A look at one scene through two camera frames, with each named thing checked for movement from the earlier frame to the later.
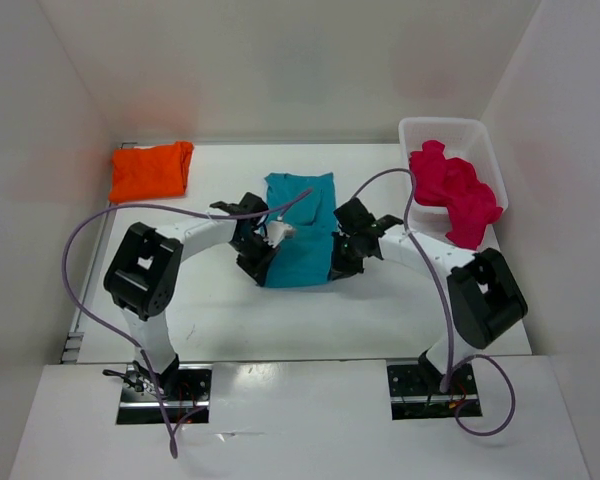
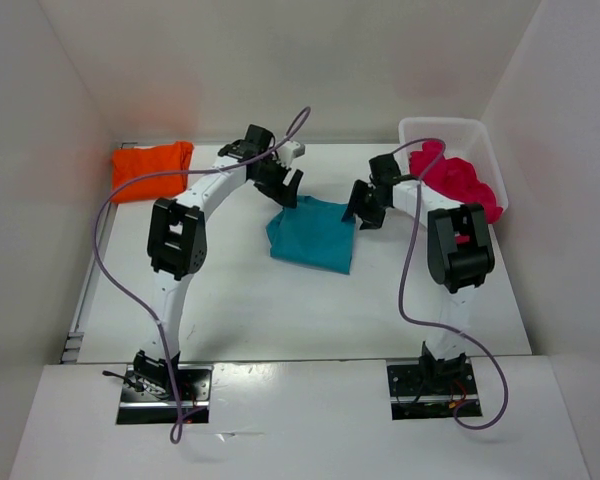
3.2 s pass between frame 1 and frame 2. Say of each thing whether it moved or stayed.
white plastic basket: stayed
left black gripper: moved
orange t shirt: stayed
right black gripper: moved
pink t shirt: stayed
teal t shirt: moved
